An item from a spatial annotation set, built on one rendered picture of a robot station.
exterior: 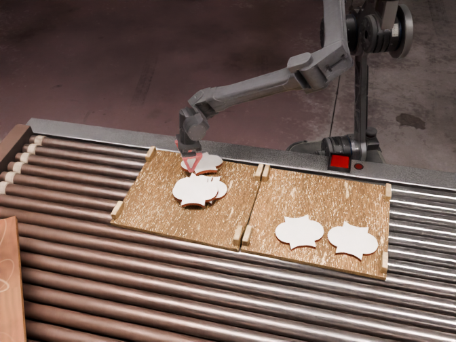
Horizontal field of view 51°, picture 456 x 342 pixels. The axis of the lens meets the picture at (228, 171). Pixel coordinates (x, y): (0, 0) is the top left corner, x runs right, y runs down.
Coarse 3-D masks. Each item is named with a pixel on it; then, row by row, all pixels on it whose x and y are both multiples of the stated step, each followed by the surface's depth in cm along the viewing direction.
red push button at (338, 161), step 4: (332, 156) 167; (336, 156) 167; (340, 156) 166; (344, 156) 166; (332, 160) 165; (336, 160) 165; (340, 160) 165; (344, 160) 165; (348, 160) 165; (332, 164) 164; (336, 164) 164; (340, 164) 164; (344, 164) 164; (348, 164) 164
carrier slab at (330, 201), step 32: (288, 192) 154; (320, 192) 154; (352, 192) 153; (384, 192) 153; (256, 224) 146; (320, 224) 145; (352, 224) 144; (384, 224) 144; (288, 256) 137; (320, 256) 136; (352, 256) 136
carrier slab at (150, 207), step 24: (144, 168) 165; (168, 168) 165; (240, 168) 163; (144, 192) 157; (168, 192) 157; (240, 192) 155; (120, 216) 150; (144, 216) 150; (168, 216) 149; (192, 216) 149; (216, 216) 148; (240, 216) 148; (192, 240) 143; (216, 240) 142; (240, 240) 142
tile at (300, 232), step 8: (304, 216) 146; (280, 224) 144; (288, 224) 144; (296, 224) 144; (304, 224) 143; (312, 224) 143; (280, 232) 142; (288, 232) 142; (296, 232) 141; (304, 232) 141; (312, 232) 141; (320, 232) 141; (280, 240) 140; (288, 240) 139; (296, 240) 139; (304, 240) 139; (312, 240) 139
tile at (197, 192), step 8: (184, 184) 154; (192, 184) 154; (200, 184) 154; (208, 184) 154; (176, 192) 152; (184, 192) 151; (192, 192) 151; (200, 192) 151; (208, 192) 151; (216, 192) 151; (184, 200) 149; (192, 200) 149; (200, 200) 149; (208, 200) 149
